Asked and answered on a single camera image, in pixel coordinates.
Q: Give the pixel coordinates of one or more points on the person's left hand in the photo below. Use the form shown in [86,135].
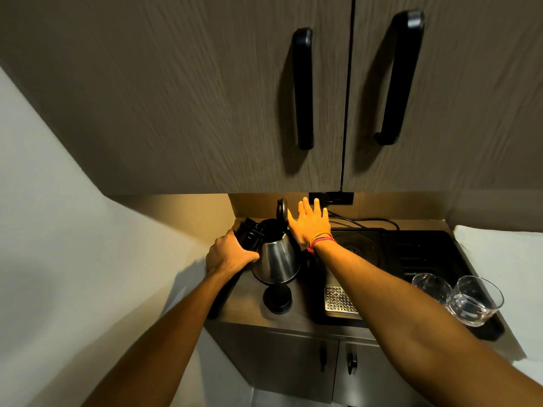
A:
[227,256]

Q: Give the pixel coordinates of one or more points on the person's right hand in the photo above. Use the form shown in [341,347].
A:
[311,226]

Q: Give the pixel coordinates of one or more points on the person's left thumb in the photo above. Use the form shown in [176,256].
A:
[249,256]

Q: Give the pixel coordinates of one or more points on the person's right middle finger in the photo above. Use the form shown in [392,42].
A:
[307,206]

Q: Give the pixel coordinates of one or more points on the person's right thumb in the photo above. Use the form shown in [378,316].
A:
[292,219]

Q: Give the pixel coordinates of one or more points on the person's right little finger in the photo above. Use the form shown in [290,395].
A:
[325,214]

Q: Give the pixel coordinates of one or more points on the stainless steel electric kettle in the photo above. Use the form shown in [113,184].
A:
[275,258]

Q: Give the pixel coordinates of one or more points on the person's right forearm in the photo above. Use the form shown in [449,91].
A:
[415,334]

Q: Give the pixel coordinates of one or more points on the person's left forearm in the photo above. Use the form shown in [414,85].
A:
[169,343]

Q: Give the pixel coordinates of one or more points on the black coffee machine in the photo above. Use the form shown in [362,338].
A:
[360,247]

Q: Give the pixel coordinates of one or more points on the black kettle base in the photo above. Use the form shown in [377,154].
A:
[278,300]

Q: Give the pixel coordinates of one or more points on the black serving tray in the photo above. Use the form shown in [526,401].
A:
[424,254]

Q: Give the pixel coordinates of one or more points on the grey base cabinet door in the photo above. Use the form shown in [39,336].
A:
[275,360]
[373,381]

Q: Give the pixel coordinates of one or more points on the clear drinking glass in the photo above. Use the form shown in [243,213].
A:
[432,287]
[475,300]

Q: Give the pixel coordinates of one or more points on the black wall socket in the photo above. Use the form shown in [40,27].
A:
[337,198]

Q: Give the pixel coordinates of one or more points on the wide wooden wall cabinet door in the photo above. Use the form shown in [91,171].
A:
[169,93]

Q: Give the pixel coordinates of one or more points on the narrow wooden wall cabinet door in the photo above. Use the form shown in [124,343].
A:
[466,101]

